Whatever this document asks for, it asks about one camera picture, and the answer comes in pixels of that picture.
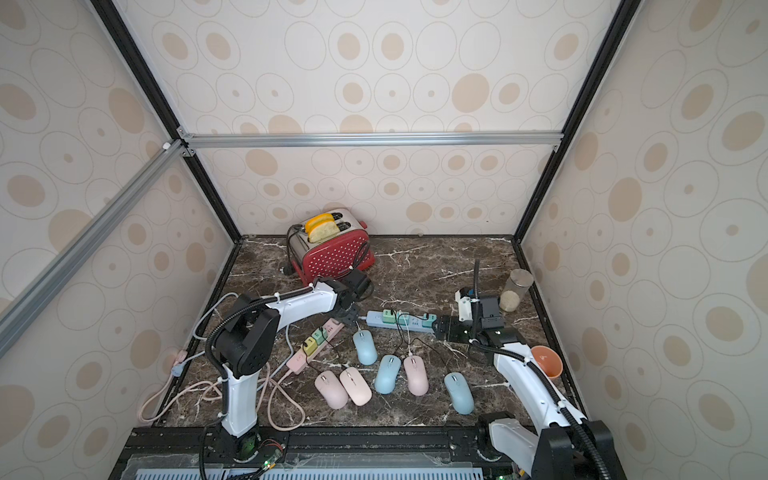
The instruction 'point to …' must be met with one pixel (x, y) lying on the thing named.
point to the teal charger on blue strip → (428, 322)
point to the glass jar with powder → (517, 284)
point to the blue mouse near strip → (365, 347)
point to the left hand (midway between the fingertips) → (347, 310)
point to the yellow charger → (311, 345)
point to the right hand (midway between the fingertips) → (445, 326)
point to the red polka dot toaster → (327, 243)
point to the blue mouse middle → (387, 370)
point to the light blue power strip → (402, 319)
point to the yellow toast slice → (321, 227)
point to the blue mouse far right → (460, 392)
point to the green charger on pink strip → (320, 335)
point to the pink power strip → (297, 363)
